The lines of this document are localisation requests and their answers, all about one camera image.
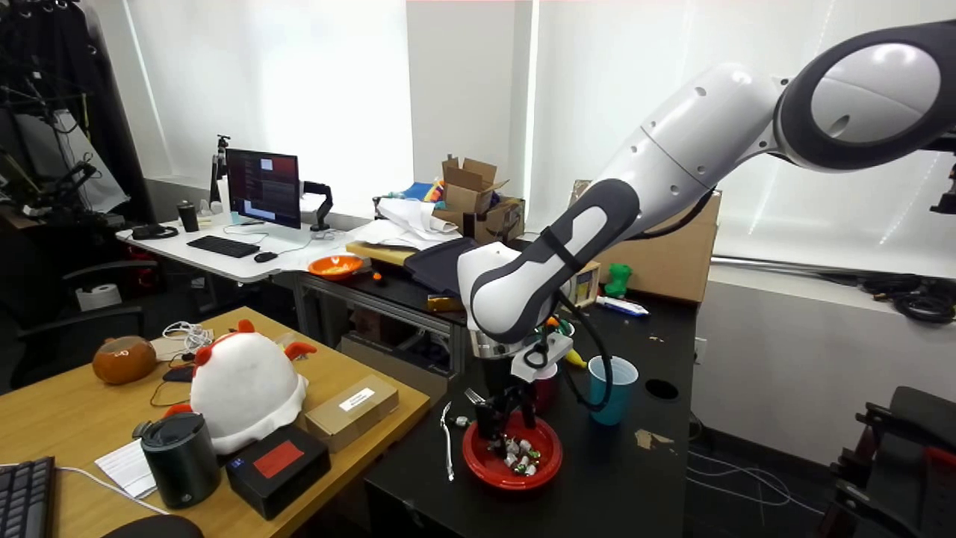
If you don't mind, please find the sweets pile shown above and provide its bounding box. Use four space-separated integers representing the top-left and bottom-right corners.
502 438 541 478

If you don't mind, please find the tan flat box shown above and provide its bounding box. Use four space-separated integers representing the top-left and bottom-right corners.
305 375 397 453

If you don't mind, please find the red paper cup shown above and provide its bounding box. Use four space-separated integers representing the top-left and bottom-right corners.
532 366 560 414

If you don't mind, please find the red plastic bowl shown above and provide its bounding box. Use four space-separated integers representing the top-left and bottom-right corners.
460 415 565 495

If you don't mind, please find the orange bowl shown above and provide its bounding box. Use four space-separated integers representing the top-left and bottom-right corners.
309 254 364 282

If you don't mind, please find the black keyboard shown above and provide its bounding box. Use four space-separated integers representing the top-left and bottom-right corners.
187 238 261 257

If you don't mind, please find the white plush chicken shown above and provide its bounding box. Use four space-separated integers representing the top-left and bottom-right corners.
172 320 309 454

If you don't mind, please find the black box red label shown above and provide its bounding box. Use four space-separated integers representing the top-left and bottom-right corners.
225 426 333 522

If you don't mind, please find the large flat cardboard sheet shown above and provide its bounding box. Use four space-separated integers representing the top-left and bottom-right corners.
596 194 720 303

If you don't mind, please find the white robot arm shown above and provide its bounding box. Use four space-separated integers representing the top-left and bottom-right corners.
457 22 956 438

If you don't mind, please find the empty blue cup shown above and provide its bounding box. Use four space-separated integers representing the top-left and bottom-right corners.
590 357 639 427

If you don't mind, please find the yellow toy banana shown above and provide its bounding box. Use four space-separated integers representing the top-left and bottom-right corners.
565 350 587 368

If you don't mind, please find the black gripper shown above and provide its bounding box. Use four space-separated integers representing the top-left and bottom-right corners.
476 336 573 457

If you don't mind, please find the black cylinder speaker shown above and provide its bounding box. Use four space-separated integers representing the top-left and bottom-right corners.
139 414 222 510

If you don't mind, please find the yellow wooden desk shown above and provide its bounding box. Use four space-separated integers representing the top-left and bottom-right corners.
0 306 433 538

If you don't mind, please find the computer monitor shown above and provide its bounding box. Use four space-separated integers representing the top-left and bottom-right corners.
228 151 303 229

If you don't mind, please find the cardboard box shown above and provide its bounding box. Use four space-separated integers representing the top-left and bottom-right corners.
436 157 526 244

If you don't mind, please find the silver metal fork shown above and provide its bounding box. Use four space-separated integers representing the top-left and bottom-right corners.
463 390 488 408

